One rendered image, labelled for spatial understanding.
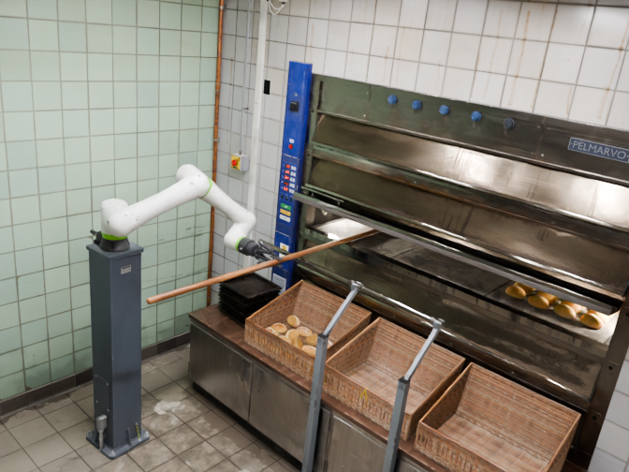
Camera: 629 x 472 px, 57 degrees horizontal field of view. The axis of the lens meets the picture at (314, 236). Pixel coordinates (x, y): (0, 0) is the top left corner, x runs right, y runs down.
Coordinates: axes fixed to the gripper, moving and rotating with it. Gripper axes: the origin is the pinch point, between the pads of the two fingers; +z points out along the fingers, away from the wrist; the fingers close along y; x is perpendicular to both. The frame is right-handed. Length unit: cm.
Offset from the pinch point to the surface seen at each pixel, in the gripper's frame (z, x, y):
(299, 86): -44, -51, -82
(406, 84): 27, -54, -93
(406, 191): 36, -56, -40
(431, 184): 51, -55, -47
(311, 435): 41, 6, 82
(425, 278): 57, -54, 2
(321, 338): 40.3, 5.7, 24.9
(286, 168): -48, -51, -32
